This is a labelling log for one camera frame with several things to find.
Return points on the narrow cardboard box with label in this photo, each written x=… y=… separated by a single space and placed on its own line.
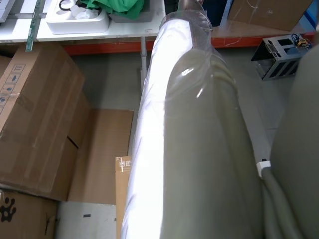
x=120 y=199

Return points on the white cloth roll in plastic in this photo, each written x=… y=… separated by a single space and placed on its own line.
x=189 y=154

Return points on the green cloth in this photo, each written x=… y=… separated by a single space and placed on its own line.
x=119 y=7

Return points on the orange shelf with wooden board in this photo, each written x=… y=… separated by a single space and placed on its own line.
x=236 y=41

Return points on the white table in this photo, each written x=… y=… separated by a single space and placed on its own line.
x=124 y=30

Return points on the white flat panel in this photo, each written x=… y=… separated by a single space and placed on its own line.
x=6 y=10

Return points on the green circuit strip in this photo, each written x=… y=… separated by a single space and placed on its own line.
x=33 y=27

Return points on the grey metal case frame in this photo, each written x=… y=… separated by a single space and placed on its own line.
x=281 y=62

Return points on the brown cardboard box with tape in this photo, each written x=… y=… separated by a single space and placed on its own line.
x=269 y=12

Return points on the flat brown cardboard sheet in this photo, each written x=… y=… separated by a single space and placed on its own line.
x=104 y=154

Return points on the white board with black marks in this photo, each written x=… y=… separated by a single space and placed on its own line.
x=87 y=221

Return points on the white plastic block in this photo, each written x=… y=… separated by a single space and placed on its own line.
x=263 y=166

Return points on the large brown cardboard box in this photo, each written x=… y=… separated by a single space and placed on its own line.
x=42 y=119

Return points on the cardboard box with black print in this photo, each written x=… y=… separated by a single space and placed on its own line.
x=27 y=219

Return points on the white moulded tray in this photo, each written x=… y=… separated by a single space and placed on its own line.
x=77 y=23

